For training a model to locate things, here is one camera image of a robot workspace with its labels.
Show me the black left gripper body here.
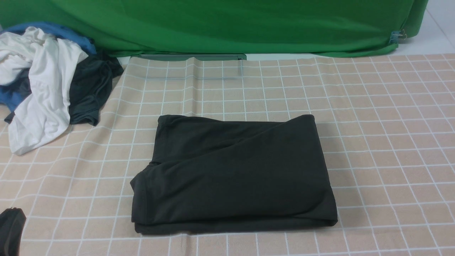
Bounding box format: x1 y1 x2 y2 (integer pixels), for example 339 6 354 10
0 208 26 256

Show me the dark gray long-sleeved shirt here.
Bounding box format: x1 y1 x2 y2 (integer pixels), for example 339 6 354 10
130 114 338 235

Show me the white crumpled shirt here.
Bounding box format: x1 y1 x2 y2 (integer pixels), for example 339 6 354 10
1 27 88 155

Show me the blue crumpled garment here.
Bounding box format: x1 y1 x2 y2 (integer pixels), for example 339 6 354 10
1 22 97 112

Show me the dark gray crumpled garment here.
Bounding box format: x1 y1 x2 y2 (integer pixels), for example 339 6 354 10
0 52 124 126

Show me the green backdrop cloth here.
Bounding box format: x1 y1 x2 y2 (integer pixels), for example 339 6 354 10
1 0 428 57

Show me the beige checkered tablecloth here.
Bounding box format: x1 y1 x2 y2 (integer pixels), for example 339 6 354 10
0 54 455 256

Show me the binder clip on backdrop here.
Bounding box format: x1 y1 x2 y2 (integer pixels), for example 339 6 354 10
389 29 408 44

